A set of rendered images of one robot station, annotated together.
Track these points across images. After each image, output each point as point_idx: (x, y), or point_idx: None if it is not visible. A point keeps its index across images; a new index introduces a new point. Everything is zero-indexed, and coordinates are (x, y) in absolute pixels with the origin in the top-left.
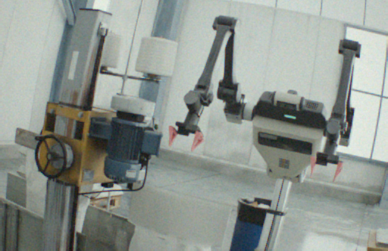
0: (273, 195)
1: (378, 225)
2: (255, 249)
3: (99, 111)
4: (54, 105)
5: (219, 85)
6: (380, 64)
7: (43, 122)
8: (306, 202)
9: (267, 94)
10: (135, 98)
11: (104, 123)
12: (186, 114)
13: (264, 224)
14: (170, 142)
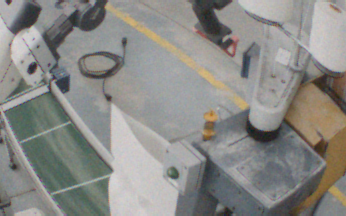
0: None
1: None
2: (7, 202)
3: (315, 97)
4: None
5: (105, 4)
6: None
7: None
8: None
9: (31, 1)
10: (282, 44)
11: (311, 77)
12: (217, 18)
13: None
14: (232, 51)
